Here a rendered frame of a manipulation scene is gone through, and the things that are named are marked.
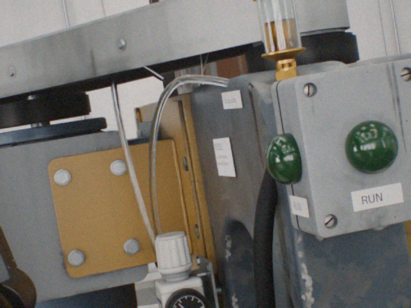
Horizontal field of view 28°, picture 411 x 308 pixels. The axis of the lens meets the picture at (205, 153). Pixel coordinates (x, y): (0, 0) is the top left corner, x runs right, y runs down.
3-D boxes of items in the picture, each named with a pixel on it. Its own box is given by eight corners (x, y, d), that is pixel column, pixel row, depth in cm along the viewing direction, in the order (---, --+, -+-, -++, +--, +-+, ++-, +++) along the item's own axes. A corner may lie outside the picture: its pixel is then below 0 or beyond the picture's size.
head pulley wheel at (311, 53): (267, 76, 61) (261, 43, 61) (236, 85, 70) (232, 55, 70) (379, 59, 63) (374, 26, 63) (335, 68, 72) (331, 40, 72)
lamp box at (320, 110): (318, 239, 45) (293, 77, 45) (292, 230, 50) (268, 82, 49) (442, 214, 47) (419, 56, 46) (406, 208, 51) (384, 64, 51)
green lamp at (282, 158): (279, 190, 45) (270, 136, 45) (263, 187, 48) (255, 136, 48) (322, 181, 46) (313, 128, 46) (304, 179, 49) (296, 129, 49)
